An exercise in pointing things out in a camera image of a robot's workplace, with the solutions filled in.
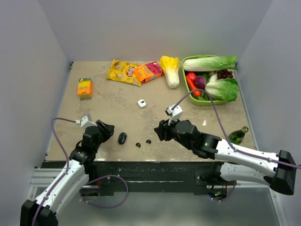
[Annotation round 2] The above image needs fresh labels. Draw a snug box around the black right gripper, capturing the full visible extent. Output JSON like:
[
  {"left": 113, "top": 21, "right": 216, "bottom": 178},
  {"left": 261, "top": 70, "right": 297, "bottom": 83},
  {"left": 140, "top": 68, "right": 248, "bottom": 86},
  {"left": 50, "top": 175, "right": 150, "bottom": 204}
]
[{"left": 154, "top": 114, "right": 193, "bottom": 150}]

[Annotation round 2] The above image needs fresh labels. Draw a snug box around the white earbud charging case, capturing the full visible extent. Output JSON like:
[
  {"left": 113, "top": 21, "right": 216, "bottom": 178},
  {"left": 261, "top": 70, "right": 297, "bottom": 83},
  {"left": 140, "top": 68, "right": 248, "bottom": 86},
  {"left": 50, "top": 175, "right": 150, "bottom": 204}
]
[{"left": 137, "top": 99, "right": 147, "bottom": 108}]

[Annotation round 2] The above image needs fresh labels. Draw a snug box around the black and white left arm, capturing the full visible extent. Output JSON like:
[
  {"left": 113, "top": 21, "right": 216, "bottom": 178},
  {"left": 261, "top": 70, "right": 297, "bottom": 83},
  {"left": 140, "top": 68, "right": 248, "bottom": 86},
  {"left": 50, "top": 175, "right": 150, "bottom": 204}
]
[{"left": 20, "top": 115, "right": 115, "bottom": 226}]

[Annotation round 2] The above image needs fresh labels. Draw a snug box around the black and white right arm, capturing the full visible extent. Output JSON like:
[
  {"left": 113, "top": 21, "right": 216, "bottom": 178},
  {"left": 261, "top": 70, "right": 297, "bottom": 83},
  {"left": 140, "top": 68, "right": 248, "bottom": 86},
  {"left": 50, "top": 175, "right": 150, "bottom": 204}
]
[{"left": 154, "top": 120, "right": 297, "bottom": 195}]

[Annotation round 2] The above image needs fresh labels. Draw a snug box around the black earbud charging case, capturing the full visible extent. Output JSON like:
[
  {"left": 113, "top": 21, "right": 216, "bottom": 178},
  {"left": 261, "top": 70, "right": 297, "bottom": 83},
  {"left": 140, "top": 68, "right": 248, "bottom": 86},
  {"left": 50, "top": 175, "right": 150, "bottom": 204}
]
[{"left": 118, "top": 132, "right": 127, "bottom": 145}]

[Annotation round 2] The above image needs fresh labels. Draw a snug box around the green plastic basket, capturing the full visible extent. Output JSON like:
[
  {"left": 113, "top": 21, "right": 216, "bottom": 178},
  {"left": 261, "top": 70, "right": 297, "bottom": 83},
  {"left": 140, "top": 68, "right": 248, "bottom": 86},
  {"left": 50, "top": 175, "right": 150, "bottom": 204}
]
[{"left": 182, "top": 55, "right": 235, "bottom": 106}]

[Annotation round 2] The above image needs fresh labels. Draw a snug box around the orange yellow sponge pack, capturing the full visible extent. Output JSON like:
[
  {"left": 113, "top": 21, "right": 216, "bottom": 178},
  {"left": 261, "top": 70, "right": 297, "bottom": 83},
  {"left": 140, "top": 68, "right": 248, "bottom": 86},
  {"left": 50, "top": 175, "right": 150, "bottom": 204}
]
[{"left": 77, "top": 78, "right": 93, "bottom": 101}]

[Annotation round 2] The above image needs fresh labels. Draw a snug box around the orange red pepper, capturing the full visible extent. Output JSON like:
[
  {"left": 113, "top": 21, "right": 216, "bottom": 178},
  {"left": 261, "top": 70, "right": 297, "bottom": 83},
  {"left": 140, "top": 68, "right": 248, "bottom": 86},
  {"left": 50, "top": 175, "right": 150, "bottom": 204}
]
[{"left": 186, "top": 76, "right": 201, "bottom": 98}]

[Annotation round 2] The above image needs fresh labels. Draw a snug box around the purple red onion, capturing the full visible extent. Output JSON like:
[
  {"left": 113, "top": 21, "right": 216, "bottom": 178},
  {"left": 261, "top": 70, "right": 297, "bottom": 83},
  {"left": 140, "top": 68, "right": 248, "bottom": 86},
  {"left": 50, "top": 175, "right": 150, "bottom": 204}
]
[{"left": 194, "top": 76, "right": 206, "bottom": 89}]

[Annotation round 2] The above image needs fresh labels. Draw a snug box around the yellow chips bag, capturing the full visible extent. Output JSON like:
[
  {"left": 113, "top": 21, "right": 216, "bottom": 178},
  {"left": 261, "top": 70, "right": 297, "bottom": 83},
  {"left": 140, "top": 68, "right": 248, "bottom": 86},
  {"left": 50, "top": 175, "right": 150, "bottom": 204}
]
[{"left": 106, "top": 59, "right": 142, "bottom": 87}]

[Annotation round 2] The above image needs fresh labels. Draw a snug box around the red apple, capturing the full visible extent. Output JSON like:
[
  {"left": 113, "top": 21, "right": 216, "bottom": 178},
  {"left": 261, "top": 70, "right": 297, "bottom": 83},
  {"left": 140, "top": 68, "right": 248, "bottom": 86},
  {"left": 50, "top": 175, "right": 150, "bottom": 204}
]
[{"left": 186, "top": 72, "right": 197, "bottom": 82}]

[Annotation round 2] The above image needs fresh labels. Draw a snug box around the orange pink snack box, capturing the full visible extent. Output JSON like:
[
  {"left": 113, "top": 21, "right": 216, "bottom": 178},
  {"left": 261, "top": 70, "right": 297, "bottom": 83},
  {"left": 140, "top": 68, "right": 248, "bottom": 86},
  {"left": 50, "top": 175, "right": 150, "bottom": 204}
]
[{"left": 134, "top": 61, "right": 163, "bottom": 83}]

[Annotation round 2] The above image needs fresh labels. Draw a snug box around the yellow white napa cabbage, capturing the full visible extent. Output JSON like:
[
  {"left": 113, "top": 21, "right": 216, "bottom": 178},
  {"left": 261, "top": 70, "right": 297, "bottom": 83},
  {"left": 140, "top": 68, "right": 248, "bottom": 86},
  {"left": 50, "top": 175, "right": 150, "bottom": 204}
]
[{"left": 159, "top": 56, "right": 180, "bottom": 89}]

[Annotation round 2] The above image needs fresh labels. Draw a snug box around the green glass bottle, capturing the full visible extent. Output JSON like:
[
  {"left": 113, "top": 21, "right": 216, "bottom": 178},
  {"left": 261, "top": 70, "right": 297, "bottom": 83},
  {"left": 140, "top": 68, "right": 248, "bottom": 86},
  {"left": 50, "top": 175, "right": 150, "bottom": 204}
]
[{"left": 228, "top": 126, "right": 249, "bottom": 145}]

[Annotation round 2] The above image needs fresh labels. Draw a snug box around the green leafy bok choy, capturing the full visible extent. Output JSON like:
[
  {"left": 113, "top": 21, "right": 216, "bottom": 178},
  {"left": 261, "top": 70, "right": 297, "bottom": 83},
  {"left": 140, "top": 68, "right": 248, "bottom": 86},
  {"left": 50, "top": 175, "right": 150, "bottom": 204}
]
[{"left": 205, "top": 73, "right": 239, "bottom": 102}]

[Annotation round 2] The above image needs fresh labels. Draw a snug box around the purple grapes bunch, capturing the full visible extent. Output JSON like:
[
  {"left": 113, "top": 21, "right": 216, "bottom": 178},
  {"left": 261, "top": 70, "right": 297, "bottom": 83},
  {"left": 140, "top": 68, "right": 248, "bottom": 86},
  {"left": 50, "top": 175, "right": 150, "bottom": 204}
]
[{"left": 217, "top": 69, "right": 233, "bottom": 80}]

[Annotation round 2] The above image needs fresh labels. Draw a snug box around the long green white cabbage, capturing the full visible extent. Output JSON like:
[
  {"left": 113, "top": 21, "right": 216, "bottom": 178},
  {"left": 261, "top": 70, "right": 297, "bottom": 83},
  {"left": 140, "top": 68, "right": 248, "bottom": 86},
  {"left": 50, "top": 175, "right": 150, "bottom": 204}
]
[{"left": 182, "top": 55, "right": 237, "bottom": 72}]

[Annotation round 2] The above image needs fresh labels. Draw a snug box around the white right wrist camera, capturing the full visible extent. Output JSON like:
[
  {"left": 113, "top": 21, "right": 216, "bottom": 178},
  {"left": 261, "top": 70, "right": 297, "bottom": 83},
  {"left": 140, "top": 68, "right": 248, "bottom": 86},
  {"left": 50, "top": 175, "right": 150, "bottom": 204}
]
[{"left": 165, "top": 104, "right": 183, "bottom": 125}]

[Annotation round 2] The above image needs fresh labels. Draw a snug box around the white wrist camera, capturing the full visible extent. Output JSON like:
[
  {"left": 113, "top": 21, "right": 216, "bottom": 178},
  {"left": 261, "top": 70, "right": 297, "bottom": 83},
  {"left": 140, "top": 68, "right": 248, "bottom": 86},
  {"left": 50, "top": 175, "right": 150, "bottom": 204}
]
[
  {"left": 165, "top": 104, "right": 183, "bottom": 125},
  {"left": 75, "top": 113, "right": 96, "bottom": 129}
]

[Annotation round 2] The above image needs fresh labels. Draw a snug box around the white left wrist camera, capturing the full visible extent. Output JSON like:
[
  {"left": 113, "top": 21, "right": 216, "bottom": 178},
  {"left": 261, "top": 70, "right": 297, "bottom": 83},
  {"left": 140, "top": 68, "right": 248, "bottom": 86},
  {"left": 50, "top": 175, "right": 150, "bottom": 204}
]
[{"left": 75, "top": 113, "right": 96, "bottom": 129}]

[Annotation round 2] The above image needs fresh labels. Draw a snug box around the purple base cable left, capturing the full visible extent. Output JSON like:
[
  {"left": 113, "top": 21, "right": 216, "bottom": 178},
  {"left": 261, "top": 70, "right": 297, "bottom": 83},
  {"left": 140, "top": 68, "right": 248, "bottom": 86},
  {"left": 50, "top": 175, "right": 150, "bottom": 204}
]
[{"left": 79, "top": 174, "right": 129, "bottom": 209}]

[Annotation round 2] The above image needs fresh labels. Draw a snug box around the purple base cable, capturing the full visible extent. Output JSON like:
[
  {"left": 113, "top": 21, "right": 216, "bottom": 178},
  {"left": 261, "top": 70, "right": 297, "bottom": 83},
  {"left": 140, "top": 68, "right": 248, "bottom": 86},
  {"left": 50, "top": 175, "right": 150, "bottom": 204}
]
[
  {"left": 210, "top": 180, "right": 238, "bottom": 203},
  {"left": 79, "top": 174, "right": 129, "bottom": 209}
]

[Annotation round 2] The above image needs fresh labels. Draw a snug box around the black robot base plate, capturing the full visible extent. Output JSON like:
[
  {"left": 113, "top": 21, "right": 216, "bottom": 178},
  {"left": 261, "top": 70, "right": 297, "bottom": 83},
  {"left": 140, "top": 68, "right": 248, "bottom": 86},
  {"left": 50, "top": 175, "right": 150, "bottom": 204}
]
[{"left": 89, "top": 161, "right": 234, "bottom": 196}]

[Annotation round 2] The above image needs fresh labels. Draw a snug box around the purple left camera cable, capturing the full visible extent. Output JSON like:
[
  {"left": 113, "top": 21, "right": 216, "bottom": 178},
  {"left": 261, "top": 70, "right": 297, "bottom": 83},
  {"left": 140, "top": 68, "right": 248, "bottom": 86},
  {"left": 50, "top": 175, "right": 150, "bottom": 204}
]
[{"left": 31, "top": 117, "right": 82, "bottom": 226}]

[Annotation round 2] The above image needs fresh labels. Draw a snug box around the purple camera cable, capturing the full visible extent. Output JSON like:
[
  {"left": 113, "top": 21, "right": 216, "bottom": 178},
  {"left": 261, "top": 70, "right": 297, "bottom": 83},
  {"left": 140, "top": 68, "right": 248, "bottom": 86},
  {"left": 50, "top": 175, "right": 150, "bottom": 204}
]
[
  {"left": 171, "top": 89, "right": 301, "bottom": 169},
  {"left": 31, "top": 117, "right": 82, "bottom": 226}
]

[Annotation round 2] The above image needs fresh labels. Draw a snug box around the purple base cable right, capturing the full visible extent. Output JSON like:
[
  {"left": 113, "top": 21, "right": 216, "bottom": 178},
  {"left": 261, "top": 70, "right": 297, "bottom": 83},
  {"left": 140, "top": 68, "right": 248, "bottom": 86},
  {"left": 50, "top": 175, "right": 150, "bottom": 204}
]
[{"left": 210, "top": 180, "right": 238, "bottom": 203}]

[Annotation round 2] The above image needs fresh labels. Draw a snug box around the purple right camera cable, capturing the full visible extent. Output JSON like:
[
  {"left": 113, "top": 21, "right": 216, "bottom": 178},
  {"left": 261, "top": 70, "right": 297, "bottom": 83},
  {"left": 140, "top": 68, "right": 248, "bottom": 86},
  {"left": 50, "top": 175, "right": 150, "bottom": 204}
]
[{"left": 171, "top": 89, "right": 301, "bottom": 169}]

